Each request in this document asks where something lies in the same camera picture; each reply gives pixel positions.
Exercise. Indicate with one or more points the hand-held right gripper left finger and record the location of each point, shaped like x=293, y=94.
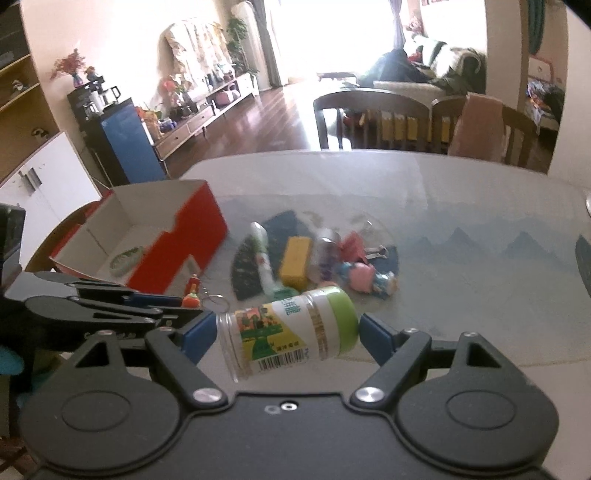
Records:
x=201, y=333

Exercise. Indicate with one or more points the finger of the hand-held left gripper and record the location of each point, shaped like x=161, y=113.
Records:
x=154, y=301
x=138, y=318

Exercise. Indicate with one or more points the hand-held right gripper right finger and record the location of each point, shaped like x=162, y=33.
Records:
x=375, y=339

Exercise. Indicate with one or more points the pink and blue pig toy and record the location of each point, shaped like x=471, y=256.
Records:
x=360, y=275

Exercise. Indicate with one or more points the red and white cardboard box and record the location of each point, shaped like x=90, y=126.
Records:
x=184, y=240

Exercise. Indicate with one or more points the green-lidded clear plastic jar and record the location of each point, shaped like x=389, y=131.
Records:
x=286, y=332

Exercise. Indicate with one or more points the white tube with green cap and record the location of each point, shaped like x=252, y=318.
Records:
x=262, y=258

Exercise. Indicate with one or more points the yellow rectangular box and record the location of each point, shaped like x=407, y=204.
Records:
x=295, y=261

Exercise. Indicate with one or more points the green and white oval item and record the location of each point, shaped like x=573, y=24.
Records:
x=124, y=261

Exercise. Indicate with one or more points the white cupboard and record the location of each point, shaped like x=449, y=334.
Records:
x=51, y=184

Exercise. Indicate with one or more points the red binder clip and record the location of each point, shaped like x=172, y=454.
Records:
x=353, y=244

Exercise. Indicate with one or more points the glass vial with silver cap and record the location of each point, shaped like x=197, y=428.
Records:
x=323, y=256

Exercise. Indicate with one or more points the black cabinet with blue front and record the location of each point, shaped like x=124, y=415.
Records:
x=124, y=138

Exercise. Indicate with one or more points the long wooden media cabinet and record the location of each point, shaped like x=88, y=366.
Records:
x=184, y=127

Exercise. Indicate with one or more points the vase of red flowers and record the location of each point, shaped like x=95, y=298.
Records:
x=69, y=62

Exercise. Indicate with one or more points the yellow cloth with white trim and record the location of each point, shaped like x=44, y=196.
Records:
x=406, y=128

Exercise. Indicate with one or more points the red flower arrangement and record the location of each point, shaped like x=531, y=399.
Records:
x=171, y=87

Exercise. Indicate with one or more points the pink bag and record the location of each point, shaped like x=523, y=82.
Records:
x=226, y=96

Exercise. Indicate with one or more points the pink cloth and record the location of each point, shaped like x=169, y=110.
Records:
x=475, y=129

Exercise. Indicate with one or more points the dark wooden slatted chair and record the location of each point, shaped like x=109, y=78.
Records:
x=369, y=99

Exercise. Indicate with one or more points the grey metal stand base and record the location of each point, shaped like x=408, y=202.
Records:
x=588, y=201

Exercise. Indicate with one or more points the sofa with dark clothes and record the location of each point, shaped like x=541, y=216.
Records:
x=401, y=85

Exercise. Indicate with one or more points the wooden chair with pink cloth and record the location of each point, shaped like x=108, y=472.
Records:
x=519, y=124

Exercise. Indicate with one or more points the floral cloth on rack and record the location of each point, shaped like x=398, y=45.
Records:
x=194, y=41

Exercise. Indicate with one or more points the low coffee table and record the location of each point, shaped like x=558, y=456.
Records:
x=334, y=75

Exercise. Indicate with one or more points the potted green plant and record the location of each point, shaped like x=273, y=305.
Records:
x=238, y=37

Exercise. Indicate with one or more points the wooden wall shelf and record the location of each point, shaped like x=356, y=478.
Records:
x=18, y=69

